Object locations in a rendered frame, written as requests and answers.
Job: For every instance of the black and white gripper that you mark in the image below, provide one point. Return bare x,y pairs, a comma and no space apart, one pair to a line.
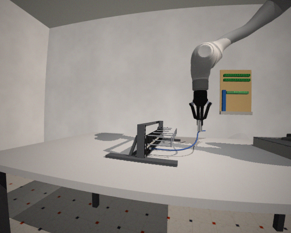
200,100

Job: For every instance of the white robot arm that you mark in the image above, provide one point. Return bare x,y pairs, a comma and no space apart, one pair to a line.
206,55

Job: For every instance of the dark grey rack with cable rings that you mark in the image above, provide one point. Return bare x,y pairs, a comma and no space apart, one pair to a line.
146,144

